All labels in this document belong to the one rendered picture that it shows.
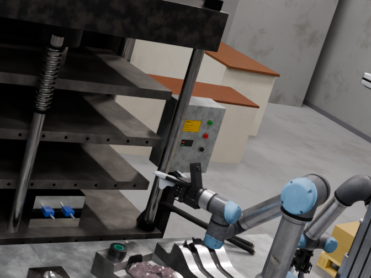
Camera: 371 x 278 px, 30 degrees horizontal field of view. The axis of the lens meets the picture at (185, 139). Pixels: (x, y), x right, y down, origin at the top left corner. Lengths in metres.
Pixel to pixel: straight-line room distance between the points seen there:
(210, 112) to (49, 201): 1.00
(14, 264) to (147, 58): 7.29
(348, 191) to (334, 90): 8.58
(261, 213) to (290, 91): 8.94
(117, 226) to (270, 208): 1.31
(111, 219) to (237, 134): 4.06
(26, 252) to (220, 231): 1.03
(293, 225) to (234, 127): 5.22
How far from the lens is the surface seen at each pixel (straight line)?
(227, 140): 7.59
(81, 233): 3.52
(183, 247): 3.33
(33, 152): 3.23
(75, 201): 3.50
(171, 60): 9.56
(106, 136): 3.42
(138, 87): 3.43
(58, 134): 3.29
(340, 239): 5.87
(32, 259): 3.18
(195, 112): 3.72
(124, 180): 3.61
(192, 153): 3.83
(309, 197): 2.32
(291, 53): 11.21
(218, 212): 2.52
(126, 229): 3.68
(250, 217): 2.61
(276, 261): 2.45
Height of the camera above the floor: 2.38
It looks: 17 degrees down
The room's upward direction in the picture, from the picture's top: 17 degrees clockwise
